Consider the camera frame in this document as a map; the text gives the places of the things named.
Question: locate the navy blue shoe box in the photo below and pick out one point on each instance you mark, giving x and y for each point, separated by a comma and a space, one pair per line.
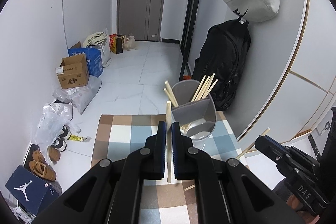
29, 187

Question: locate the clear plastic utensil holder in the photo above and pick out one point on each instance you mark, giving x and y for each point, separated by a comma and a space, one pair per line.
202, 113

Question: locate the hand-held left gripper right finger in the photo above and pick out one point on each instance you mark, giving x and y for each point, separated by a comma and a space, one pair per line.
176, 150

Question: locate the blue cardboard box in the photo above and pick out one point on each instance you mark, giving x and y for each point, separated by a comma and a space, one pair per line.
95, 61

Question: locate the red snack bag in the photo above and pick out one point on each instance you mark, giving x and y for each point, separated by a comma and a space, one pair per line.
112, 43

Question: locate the white plastic bag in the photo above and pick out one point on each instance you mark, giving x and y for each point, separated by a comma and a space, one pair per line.
106, 53

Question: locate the black and white sneaker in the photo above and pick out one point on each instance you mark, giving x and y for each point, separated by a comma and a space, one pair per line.
59, 145
66, 132

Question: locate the beige plastic bag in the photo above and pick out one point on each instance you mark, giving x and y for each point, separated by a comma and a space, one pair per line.
130, 43

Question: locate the checked tablecloth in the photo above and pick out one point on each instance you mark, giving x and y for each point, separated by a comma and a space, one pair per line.
123, 132

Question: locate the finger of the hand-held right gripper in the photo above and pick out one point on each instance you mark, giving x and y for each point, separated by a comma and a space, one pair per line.
273, 142
267, 151

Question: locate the pale wooden chopstick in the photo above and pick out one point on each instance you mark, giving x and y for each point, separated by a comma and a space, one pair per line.
246, 149
206, 86
210, 88
172, 94
199, 88
169, 97
202, 88
189, 187
168, 113

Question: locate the white cabinet with wood trim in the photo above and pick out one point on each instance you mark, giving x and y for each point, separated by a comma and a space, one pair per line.
302, 98

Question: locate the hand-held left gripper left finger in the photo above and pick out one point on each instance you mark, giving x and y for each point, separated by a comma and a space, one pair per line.
161, 145

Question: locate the brown cardboard box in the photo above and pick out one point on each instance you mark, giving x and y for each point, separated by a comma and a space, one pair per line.
73, 74

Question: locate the grey plastic mailer bag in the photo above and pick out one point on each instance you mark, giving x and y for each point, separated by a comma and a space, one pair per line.
84, 95

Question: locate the wall power socket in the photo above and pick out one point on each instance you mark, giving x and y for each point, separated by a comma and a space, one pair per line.
327, 126

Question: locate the clear plastic bag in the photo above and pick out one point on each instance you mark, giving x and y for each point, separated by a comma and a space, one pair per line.
50, 124

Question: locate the brown suede shoe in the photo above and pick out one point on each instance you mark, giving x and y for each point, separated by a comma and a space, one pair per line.
53, 153
43, 171
39, 155

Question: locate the black backpack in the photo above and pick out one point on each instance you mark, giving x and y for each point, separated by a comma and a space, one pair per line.
225, 56

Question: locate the black and yellow paper bag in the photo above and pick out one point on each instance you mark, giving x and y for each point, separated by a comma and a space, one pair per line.
118, 45

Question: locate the person's right hand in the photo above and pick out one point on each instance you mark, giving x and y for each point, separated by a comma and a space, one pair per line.
291, 203

